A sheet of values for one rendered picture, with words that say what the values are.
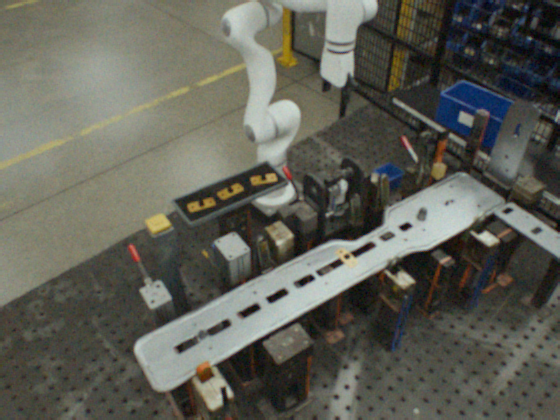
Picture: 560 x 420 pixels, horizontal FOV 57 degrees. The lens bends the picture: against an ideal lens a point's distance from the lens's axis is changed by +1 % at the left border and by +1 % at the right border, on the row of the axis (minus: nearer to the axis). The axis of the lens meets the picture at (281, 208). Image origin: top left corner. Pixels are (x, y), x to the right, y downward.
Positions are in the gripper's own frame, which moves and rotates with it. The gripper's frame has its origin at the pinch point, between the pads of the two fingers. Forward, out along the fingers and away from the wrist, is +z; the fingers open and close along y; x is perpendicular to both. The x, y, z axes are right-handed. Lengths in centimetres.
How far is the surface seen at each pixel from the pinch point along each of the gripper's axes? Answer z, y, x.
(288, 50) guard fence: 131, -256, 160
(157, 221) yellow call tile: 29, -9, -60
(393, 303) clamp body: 50, 45, -8
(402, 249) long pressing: 45, 32, 7
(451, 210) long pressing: 45, 28, 35
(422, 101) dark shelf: 42, -28, 76
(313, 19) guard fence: 94, -228, 166
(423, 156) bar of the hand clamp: 32.2, 10.2, 35.7
